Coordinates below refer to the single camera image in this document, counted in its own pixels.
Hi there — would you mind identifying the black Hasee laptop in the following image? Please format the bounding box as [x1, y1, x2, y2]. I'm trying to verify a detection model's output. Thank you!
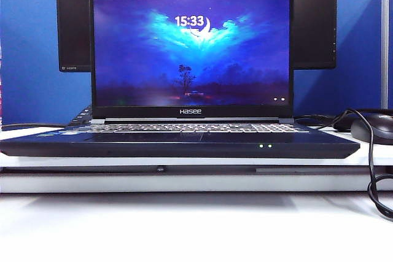
[0, 0, 360, 159]

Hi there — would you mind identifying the white raised platform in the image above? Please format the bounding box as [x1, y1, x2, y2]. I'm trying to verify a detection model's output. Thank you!
[0, 126, 393, 194]

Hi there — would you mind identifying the black external keyboard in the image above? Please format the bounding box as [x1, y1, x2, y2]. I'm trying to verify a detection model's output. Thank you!
[66, 105, 93, 127]

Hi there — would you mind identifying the black computer monitor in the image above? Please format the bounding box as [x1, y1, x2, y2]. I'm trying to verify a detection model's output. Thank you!
[55, 0, 338, 73]

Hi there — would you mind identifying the blue office partition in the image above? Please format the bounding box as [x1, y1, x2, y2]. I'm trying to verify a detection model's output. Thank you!
[0, 0, 393, 126]

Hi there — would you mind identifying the black computer mouse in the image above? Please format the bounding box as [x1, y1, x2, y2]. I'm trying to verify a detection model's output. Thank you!
[351, 112, 393, 145]

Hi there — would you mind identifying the black laptop cable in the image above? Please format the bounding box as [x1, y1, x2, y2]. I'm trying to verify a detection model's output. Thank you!
[294, 114, 348, 129]

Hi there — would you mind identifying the black power cable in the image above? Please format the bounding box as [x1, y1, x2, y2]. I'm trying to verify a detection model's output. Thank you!
[0, 123, 67, 131]

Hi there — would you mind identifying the black mouse cable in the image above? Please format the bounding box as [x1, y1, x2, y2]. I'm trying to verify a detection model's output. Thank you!
[333, 107, 393, 222]

